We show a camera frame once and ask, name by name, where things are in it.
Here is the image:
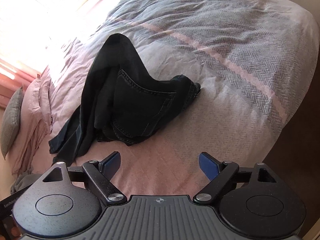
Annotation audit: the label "grey sweatpants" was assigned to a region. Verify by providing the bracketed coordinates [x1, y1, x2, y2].
[10, 170, 42, 194]

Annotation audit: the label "pink and grey bed duvet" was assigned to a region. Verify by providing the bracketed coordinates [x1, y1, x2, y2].
[37, 0, 320, 197]

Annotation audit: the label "grey checked cushion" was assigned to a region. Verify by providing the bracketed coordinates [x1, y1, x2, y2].
[1, 87, 24, 160]

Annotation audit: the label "dark blue denim jeans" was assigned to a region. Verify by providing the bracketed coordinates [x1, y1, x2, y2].
[49, 33, 201, 165]

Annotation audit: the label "pink left curtain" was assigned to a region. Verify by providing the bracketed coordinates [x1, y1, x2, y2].
[1, 58, 43, 109]

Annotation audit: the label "pink pillow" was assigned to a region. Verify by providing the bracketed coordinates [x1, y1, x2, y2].
[6, 70, 52, 176]

